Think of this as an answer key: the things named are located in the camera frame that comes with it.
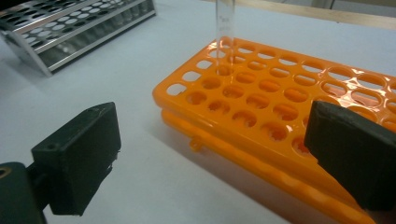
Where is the silver metal test tube rack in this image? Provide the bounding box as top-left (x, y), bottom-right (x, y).
top-left (0, 0), bottom-right (157, 77)

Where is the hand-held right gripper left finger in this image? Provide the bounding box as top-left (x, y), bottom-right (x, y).
top-left (31, 102), bottom-right (122, 217)

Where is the orange plastic test tube rack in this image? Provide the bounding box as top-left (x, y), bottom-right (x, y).
top-left (152, 36), bottom-right (396, 224)

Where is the white table board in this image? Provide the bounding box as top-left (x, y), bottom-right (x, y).
top-left (0, 0), bottom-right (396, 224)

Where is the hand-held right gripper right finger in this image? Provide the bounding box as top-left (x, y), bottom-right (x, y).
top-left (304, 100), bottom-right (396, 213)

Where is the clear glass test tube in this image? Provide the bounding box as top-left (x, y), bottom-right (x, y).
top-left (215, 0), bottom-right (236, 76)

